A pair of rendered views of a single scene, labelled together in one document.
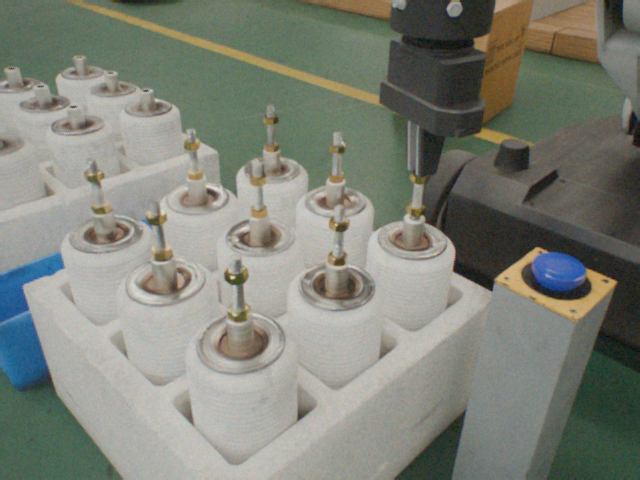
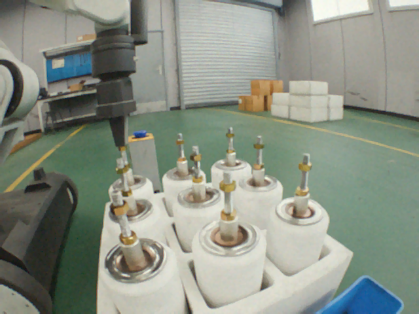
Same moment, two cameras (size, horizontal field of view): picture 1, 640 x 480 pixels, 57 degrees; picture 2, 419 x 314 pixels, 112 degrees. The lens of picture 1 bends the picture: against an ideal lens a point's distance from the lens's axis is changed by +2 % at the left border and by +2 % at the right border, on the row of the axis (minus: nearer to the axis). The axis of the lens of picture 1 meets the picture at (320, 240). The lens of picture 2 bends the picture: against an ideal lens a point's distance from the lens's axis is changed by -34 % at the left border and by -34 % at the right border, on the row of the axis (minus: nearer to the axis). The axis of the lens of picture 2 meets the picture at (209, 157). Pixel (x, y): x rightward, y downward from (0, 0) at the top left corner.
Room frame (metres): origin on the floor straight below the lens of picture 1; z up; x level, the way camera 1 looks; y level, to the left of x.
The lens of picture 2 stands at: (0.82, 0.22, 0.43)
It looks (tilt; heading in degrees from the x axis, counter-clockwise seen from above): 18 degrees down; 205
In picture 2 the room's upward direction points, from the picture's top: 3 degrees counter-clockwise
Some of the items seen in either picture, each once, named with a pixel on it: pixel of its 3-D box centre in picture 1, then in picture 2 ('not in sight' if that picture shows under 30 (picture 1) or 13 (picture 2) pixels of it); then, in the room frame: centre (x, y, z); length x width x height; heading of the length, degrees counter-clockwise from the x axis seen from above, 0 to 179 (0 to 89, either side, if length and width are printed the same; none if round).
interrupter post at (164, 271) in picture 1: (164, 270); (258, 176); (0.45, 0.15, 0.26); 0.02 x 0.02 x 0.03
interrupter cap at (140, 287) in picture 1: (166, 281); (258, 182); (0.45, 0.15, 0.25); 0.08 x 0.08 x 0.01
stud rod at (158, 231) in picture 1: (159, 236); (258, 156); (0.45, 0.15, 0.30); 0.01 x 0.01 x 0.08
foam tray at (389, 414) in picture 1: (264, 346); (205, 262); (0.54, 0.07, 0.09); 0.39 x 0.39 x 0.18; 45
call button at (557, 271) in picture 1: (557, 274); (140, 135); (0.39, -0.19, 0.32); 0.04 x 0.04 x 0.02
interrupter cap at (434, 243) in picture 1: (411, 240); (129, 183); (0.54, -0.10, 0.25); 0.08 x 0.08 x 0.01
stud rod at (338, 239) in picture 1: (338, 242); (181, 151); (0.45, -0.02, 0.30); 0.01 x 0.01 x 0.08
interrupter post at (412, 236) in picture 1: (413, 230); (127, 177); (0.54, -0.10, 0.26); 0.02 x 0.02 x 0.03
